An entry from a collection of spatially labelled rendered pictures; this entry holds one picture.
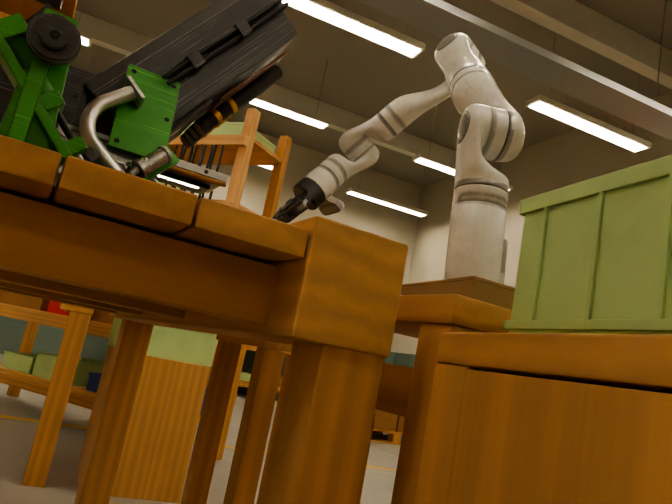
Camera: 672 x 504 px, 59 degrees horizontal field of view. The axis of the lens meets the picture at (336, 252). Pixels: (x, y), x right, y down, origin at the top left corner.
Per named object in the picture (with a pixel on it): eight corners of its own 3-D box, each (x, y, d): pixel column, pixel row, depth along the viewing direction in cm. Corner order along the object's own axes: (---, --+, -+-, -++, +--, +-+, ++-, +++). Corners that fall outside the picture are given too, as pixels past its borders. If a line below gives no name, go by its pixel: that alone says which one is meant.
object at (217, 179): (206, 197, 159) (209, 186, 160) (225, 187, 145) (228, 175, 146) (50, 148, 142) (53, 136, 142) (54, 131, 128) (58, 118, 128)
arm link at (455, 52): (459, 22, 140) (479, 57, 119) (481, 53, 144) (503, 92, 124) (427, 47, 144) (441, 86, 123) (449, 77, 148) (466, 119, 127)
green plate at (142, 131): (154, 179, 131) (170, 102, 140) (164, 163, 124) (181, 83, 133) (100, 162, 126) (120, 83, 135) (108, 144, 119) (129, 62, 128)
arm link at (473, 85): (502, 71, 122) (458, 61, 121) (536, 127, 101) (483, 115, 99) (486, 113, 128) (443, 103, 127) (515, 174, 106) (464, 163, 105)
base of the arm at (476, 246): (470, 296, 106) (480, 205, 110) (510, 294, 98) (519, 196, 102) (431, 285, 102) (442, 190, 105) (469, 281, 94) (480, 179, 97)
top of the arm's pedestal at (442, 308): (469, 351, 119) (472, 331, 120) (611, 365, 92) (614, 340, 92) (332, 318, 105) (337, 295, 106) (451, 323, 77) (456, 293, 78)
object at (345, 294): (150, 324, 207) (160, 282, 209) (391, 359, 75) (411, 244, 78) (108, 316, 200) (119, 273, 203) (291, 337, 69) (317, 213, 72)
